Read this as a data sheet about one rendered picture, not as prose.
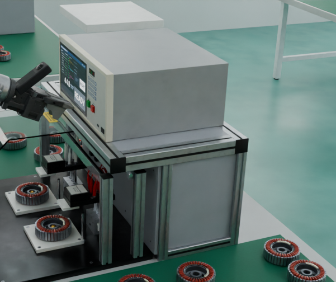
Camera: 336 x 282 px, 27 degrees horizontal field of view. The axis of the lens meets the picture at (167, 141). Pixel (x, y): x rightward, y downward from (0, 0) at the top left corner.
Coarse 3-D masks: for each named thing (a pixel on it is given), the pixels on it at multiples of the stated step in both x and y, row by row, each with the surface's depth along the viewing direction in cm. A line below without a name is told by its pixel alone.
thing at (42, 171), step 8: (48, 160) 233; (56, 160) 234; (64, 160) 234; (72, 160) 239; (80, 160) 240; (40, 168) 236; (48, 168) 232; (56, 168) 233; (64, 168) 235; (72, 168) 236; (80, 168) 237; (40, 176) 232; (72, 176) 241
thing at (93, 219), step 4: (92, 208) 225; (88, 212) 222; (92, 212) 222; (88, 216) 223; (92, 216) 220; (96, 216) 220; (88, 220) 223; (92, 220) 220; (96, 220) 218; (88, 224) 224; (92, 224) 220; (96, 224) 219; (92, 228) 221; (96, 228) 220; (92, 232) 221; (96, 232) 220
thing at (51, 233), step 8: (48, 216) 220; (56, 216) 220; (40, 224) 215; (48, 224) 219; (56, 224) 217; (64, 224) 216; (40, 232) 212; (48, 232) 212; (56, 232) 212; (64, 232) 213; (48, 240) 212; (56, 240) 213
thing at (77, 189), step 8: (80, 184) 219; (64, 192) 217; (72, 192) 213; (80, 192) 214; (88, 192) 214; (96, 192) 219; (64, 200) 217; (72, 200) 212; (80, 200) 214; (88, 200) 215; (96, 200) 216; (64, 208) 213; (72, 208) 214; (96, 208) 221
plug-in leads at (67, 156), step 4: (72, 136) 238; (76, 140) 238; (64, 144) 238; (64, 148) 239; (64, 152) 239; (72, 152) 239; (64, 156) 240; (68, 156) 235; (72, 156) 240; (76, 156) 237; (68, 160) 236; (76, 160) 237; (68, 164) 236
